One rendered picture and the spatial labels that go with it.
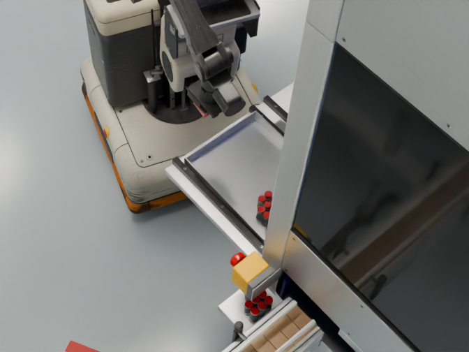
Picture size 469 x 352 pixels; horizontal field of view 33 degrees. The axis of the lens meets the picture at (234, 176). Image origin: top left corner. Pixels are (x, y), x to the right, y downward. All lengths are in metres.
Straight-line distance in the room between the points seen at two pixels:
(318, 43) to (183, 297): 1.82
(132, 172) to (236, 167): 0.78
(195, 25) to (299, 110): 0.45
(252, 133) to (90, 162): 1.16
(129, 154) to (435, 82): 1.94
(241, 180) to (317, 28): 0.97
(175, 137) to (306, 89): 1.65
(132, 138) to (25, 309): 0.73
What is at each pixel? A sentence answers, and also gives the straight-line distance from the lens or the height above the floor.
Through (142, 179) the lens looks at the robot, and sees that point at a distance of 2.87.
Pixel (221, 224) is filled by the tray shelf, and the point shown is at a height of 0.88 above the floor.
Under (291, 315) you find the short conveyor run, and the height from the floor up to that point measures 0.93.
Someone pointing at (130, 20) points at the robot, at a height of 0.75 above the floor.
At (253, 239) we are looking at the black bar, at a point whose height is 0.90.
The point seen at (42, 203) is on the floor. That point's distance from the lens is 3.17.
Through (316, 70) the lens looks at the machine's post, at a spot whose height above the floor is 1.72.
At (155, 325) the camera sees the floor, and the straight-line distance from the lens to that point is 2.90.
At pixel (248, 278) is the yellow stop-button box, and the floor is 1.03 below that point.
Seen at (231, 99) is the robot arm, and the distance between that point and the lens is 1.80.
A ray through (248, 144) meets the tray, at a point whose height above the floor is 0.88.
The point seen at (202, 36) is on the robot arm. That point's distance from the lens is 1.77.
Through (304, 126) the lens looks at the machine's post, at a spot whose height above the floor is 1.57.
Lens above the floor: 2.69
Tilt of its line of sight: 57 degrees down
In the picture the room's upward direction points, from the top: 6 degrees clockwise
